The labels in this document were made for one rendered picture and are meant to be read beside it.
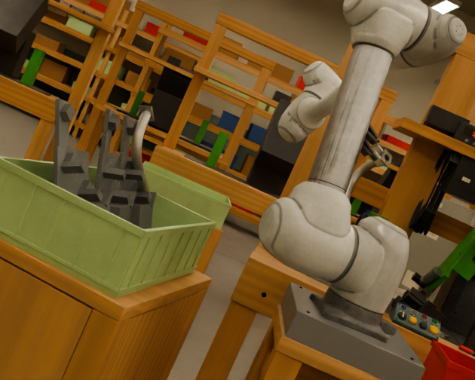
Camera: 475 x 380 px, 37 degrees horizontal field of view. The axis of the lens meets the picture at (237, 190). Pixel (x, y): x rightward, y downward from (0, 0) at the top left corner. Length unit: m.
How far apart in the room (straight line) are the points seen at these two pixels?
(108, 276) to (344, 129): 0.67
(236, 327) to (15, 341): 0.80
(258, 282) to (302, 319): 0.55
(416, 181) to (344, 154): 1.12
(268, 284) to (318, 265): 0.55
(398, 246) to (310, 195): 0.26
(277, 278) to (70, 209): 0.81
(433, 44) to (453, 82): 0.97
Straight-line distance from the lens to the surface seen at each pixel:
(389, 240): 1.79
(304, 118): 2.28
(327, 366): 1.75
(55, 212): 1.70
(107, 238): 1.64
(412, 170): 2.85
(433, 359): 2.16
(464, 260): 2.54
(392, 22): 1.85
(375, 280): 1.79
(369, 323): 1.83
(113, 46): 11.87
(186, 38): 9.36
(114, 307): 1.63
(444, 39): 1.91
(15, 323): 1.75
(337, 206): 1.72
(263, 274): 2.25
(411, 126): 2.73
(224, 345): 2.31
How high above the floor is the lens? 1.26
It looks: 5 degrees down
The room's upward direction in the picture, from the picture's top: 24 degrees clockwise
